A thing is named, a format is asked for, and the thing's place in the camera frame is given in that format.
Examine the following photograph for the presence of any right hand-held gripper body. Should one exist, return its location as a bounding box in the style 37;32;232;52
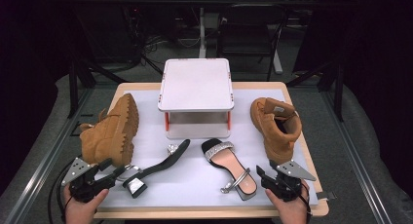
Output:
261;159;317;203

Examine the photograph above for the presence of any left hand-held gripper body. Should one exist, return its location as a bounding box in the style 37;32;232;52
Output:
61;157;116;204

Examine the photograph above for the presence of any tan suede boot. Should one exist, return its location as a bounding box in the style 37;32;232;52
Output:
79;93;140;168
249;96;303;166

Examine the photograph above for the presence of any black rhinestone strap sandal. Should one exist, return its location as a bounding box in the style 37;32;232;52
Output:
201;137;258;202
122;138;191;199

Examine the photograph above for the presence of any white two-tier shoe rack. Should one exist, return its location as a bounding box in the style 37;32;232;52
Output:
157;57;236;140

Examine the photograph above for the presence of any person's right hand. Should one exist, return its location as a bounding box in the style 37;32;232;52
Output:
264;180;312;224

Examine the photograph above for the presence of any person's left hand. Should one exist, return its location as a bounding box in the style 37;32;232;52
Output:
62;187;110;224

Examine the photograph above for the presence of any grey tape strip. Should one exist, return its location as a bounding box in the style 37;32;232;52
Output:
316;191;337;201

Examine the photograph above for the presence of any white table mat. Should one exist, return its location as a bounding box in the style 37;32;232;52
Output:
96;88;319;208

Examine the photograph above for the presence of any black metal stand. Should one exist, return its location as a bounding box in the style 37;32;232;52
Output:
66;55;129;120
285;59;345;123

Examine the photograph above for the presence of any black folding chair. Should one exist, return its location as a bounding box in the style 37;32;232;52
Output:
216;3;290;82

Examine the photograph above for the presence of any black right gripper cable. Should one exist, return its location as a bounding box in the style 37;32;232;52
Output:
300;184;314;218

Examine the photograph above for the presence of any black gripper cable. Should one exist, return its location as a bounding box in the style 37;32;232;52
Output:
300;184;314;218
48;159;77;224

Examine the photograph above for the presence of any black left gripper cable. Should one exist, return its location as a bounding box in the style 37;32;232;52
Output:
48;159;77;224

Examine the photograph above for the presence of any aluminium frame rail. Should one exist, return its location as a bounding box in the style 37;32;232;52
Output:
320;87;394;224
3;87;95;224

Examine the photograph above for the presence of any bundle of floor cables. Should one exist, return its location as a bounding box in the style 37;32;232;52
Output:
130;32;169;72

